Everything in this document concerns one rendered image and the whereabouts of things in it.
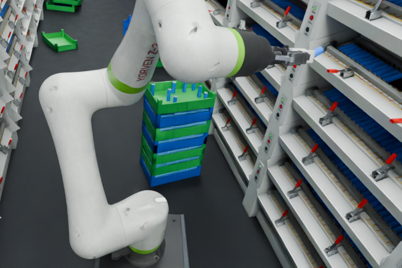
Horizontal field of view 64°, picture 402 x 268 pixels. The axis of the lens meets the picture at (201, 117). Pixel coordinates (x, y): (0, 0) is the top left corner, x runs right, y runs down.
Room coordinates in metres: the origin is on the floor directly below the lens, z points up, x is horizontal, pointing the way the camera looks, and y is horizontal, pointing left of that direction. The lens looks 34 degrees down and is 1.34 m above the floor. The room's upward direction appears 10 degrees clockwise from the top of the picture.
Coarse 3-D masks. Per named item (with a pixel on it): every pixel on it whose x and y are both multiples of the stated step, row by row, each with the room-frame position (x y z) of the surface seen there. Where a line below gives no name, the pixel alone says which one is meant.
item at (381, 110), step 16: (352, 32) 1.20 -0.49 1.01; (384, 48) 1.08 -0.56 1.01; (320, 64) 1.07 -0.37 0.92; (336, 64) 1.06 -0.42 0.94; (336, 80) 0.99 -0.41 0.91; (352, 80) 0.96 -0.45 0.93; (352, 96) 0.92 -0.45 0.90; (368, 96) 0.87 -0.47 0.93; (384, 96) 0.87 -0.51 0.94; (368, 112) 0.85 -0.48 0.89; (384, 112) 0.80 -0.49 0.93; (400, 112) 0.79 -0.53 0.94; (400, 128) 0.74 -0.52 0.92
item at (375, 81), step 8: (328, 48) 1.13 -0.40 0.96; (328, 56) 1.10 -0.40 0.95; (336, 56) 1.09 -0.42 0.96; (344, 56) 1.06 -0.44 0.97; (352, 64) 1.01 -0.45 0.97; (360, 72) 0.97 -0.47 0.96; (368, 72) 0.96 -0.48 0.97; (360, 80) 0.95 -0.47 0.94; (368, 80) 0.94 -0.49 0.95; (376, 80) 0.91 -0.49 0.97; (384, 88) 0.88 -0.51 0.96; (392, 88) 0.87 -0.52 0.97; (392, 96) 0.85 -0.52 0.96; (400, 96) 0.83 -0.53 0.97
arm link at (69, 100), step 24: (72, 72) 0.75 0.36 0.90; (96, 72) 0.77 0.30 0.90; (48, 96) 0.66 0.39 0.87; (72, 96) 0.68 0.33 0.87; (96, 96) 0.72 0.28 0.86; (48, 120) 0.65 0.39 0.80; (72, 120) 0.66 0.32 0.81; (72, 144) 0.63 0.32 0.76; (72, 168) 0.60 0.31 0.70; (96, 168) 0.64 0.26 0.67; (72, 192) 0.57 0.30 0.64; (96, 192) 0.60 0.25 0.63; (72, 216) 0.55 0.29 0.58; (96, 216) 0.56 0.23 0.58; (72, 240) 0.51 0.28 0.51; (96, 240) 0.52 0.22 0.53; (120, 240) 0.54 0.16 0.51
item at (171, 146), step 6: (144, 126) 1.36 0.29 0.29; (144, 132) 1.36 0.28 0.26; (150, 138) 1.28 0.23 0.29; (192, 138) 1.34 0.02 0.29; (198, 138) 1.35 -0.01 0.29; (204, 138) 1.37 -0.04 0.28; (150, 144) 1.27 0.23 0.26; (156, 144) 1.23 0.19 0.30; (162, 144) 1.25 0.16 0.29; (168, 144) 1.26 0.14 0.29; (174, 144) 1.28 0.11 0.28; (180, 144) 1.30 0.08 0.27; (186, 144) 1.32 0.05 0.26; (192, 144) 1.34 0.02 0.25; (198, 144) 1.36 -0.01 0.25; (156, 150) 1.23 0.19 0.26; (162, 150) 1.25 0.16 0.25; (168, 150) 1.27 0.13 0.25
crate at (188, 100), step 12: (156, 84) 1.42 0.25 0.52; (168, 84) 1.46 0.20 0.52; (180, 84) 1.49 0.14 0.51; (156, 96) 1.38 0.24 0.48; (180, 96) 1.42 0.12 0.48; (192, 96) 1.44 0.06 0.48; (156, 108) 1.24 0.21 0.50; (168, 108) 1.25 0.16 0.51; (180, 108) 1.29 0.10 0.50; (192, 108) 1.32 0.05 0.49
